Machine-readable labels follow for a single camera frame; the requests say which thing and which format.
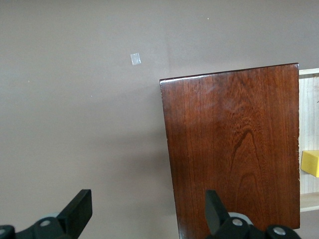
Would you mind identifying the yellow block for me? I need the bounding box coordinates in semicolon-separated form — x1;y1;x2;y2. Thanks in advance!
301;150;319;178

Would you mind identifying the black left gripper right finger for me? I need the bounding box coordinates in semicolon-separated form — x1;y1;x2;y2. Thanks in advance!
204;189;302;239

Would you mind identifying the dark wooden cabinet door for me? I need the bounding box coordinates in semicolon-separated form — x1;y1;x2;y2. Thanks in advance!
159;63;301;239

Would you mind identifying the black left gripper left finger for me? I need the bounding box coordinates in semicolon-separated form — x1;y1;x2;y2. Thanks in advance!
0;189;93;239

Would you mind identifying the small clear tape piece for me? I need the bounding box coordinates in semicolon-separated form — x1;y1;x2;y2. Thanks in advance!
130;53;142;66

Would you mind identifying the light wooden shelf interior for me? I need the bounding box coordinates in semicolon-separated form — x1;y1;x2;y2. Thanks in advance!
298;68;319;213

